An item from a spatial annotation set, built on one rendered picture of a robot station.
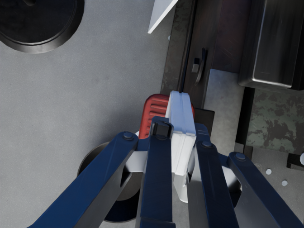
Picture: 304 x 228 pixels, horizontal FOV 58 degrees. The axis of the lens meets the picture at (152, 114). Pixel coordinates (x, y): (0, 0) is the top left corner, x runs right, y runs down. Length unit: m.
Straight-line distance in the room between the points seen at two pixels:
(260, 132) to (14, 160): 0.96
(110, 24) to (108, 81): 0.22
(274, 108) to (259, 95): 0.03
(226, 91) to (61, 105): 0.79
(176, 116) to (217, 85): 0.28
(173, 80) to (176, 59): 0.08
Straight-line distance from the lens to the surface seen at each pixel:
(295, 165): 1.20
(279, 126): 0.48
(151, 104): 0.31
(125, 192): 1.11
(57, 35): 1.14
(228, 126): 0.45
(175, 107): 0.19
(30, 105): 1.17
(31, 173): 1.18
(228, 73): 0.45
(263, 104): 0.47
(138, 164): 0.15
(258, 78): 0.40
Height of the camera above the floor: 1.07
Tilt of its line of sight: 89 degrees down
